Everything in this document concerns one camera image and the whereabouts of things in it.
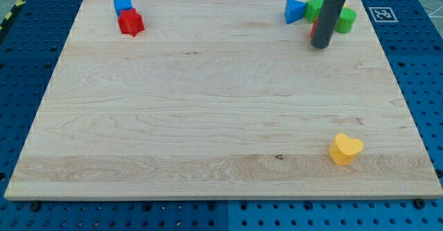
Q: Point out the wooden board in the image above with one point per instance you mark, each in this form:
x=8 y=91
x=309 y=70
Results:
x=219 y=99

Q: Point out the blue triangle block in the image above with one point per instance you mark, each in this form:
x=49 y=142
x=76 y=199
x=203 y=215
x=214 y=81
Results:
x=294 y=11

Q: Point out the red star block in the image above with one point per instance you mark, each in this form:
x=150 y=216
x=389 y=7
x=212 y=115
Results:
x=130 y=22

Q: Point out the red block behind rod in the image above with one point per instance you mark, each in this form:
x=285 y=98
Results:
x=313 y=29

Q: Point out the yellow heart block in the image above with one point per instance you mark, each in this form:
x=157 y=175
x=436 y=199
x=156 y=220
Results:
x=344 y=150

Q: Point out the green star block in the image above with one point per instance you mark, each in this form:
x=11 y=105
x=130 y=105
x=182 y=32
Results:
x=312 y=9

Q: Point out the blue cube block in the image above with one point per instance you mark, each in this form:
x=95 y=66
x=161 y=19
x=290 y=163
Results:
x=120 y=5

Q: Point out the green cylinder block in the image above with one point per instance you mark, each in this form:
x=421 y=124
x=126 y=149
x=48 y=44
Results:
x=346 y=20

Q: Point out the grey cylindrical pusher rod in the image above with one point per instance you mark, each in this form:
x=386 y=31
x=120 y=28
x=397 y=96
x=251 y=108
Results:
x=327 y=21

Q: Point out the white fiducial marker tag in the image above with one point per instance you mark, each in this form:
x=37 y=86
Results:
x=382 y=14

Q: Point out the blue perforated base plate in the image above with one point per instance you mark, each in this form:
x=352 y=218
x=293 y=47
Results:
x=28 y=57

